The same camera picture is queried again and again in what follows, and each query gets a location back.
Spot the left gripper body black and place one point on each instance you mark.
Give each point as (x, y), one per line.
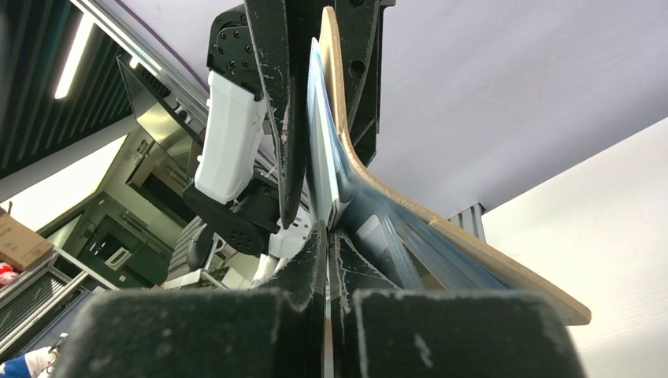
(303, 18)

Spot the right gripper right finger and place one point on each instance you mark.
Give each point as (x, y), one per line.
(379, 330)

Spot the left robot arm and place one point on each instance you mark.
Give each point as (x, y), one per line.
(248, 185)

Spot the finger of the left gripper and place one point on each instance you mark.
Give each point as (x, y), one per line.
(281, 39)
(361, 57)

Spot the beige card holder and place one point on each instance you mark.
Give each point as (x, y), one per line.
(398, 235)

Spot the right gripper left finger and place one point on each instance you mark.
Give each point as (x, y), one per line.
(274, 330)

